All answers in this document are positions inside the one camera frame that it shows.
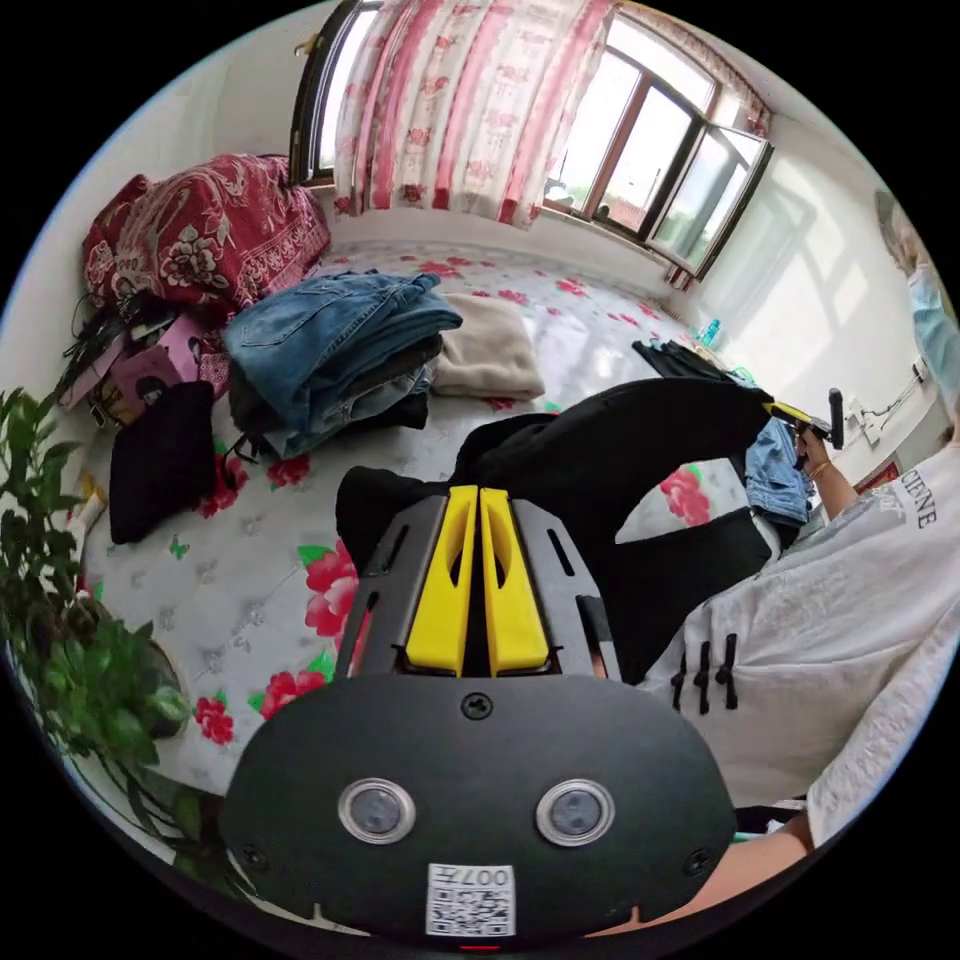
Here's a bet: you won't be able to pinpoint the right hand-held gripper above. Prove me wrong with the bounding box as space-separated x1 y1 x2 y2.
762 401 835 451

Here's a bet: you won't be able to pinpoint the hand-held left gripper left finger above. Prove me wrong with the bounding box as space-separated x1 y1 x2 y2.
405 485 479 678

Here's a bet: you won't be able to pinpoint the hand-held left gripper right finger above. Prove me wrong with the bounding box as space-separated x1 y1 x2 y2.
479 487 550 677

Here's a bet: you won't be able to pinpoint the black pants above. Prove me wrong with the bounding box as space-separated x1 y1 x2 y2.
335 377 775 685

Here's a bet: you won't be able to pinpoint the person's right forearm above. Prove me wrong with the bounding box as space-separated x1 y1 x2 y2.
806 458 861 520

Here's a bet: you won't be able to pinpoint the person's left forearm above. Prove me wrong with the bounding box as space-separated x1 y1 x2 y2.
592 812 817 940

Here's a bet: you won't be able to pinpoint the blue denim garment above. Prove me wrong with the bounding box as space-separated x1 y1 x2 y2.
743 418 817 528

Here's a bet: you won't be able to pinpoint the flat black garment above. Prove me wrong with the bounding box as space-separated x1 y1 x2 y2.
631 338 760 389

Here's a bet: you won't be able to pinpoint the bed with floral sheet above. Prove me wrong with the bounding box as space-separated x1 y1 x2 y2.
73 238 760 798

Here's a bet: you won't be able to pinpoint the person's body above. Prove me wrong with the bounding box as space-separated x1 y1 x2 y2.
643 190 960 850

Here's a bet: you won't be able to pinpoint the folded beige garment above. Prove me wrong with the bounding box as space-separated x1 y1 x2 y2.
429 293 547 402

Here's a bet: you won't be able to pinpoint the pile of clothes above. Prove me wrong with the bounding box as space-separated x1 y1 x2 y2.
221 270 464 460

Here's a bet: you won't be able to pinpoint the brown framed window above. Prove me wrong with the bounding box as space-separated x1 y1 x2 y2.
287 0 776 284

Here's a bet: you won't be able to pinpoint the folded black garment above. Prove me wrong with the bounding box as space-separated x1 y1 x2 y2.
109 380 220 547

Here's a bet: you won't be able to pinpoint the green potted plant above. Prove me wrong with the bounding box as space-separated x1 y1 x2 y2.
0 385 253 901

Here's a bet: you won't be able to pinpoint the pink carton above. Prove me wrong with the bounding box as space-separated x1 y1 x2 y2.
58 311 231 430

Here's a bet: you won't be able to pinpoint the red patterned rolled blanket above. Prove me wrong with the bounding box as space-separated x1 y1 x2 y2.
81 152 333 318

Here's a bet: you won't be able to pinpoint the pink floral curtain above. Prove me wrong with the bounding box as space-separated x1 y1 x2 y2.
332 0 625 229

